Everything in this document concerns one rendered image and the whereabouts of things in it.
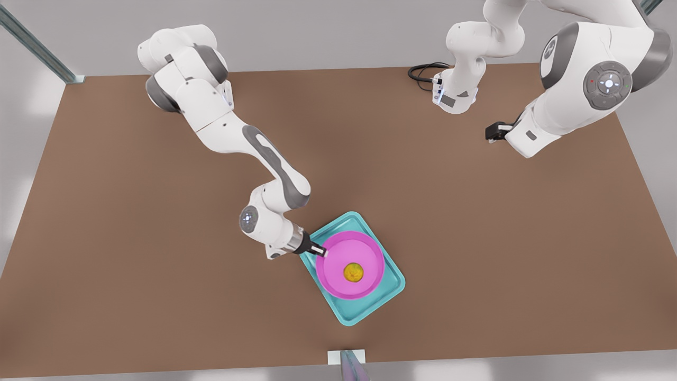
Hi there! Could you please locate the pink round plate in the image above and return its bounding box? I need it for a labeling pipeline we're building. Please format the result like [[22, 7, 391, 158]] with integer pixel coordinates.
[[316, 231, 385, 300]]

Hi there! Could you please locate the teal rectangular tray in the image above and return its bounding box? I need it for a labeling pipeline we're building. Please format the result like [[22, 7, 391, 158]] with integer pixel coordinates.
[[300, 211, 406, 326]]

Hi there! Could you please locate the black cable loop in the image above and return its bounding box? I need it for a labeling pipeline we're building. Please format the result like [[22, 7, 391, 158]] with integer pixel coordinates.
[[408, 62, 452, 92]]

